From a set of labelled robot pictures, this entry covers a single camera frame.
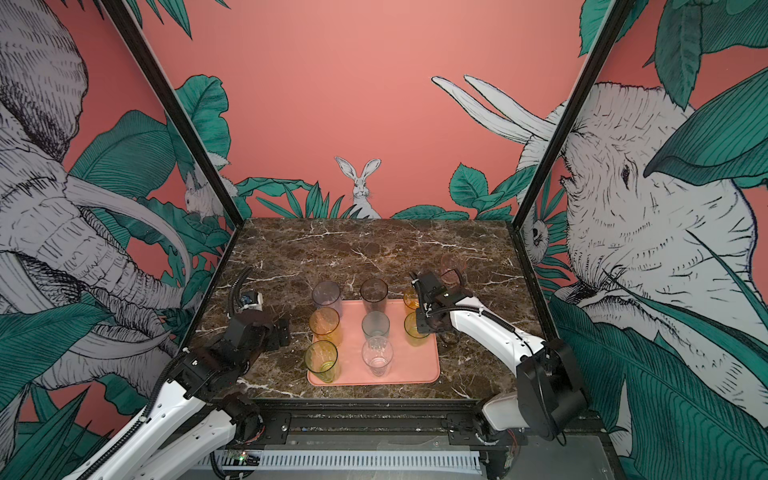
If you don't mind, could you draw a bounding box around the black right corner post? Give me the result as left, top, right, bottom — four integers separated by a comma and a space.
512, 0, 635, 233

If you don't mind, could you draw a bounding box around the green glass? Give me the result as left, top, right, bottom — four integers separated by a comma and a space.
403, 311, 430, 347
304, 340, 340, 384

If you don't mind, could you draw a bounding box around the black left corner post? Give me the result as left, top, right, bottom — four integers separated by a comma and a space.
101, 0, 244, 229

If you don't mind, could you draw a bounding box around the pink tray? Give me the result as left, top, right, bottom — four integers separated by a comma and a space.
305, 299, 440, 386

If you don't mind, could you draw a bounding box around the white perforated strip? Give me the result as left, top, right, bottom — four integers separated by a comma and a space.
213, 450, 484, 475

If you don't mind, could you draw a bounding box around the clear blue tall glass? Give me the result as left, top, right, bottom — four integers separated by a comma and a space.
311, 280, 343, 316

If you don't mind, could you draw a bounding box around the dark smoky glass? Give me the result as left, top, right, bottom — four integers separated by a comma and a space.
359, 278, 389, 313

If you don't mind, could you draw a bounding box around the pink clear glass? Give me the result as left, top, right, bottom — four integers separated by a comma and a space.
440, 257, 466, 287

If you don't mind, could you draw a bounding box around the clear colourless glass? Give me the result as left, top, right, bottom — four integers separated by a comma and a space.
361, 336, 394, 377

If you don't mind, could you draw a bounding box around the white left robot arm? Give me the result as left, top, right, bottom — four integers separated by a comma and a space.
69, 268, 290, 479

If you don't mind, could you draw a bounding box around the tall yellow glass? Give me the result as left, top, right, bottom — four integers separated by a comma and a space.
309, 307, 343, 346

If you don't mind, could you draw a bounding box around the black corner post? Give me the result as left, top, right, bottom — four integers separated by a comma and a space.
101, 0, 244, 229
512, 0, 635, 233

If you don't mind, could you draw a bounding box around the frosted teal glass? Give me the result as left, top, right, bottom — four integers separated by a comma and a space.
361, 311, 390, 338

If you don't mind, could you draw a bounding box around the short yellow glass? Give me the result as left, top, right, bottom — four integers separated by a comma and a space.
403, 286, 420, 310

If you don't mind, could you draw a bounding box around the black front rail base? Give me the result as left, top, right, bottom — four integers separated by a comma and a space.
104, 398, 625, 480

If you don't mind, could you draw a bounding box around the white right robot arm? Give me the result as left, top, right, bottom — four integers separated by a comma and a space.
411, 271, 590, 442

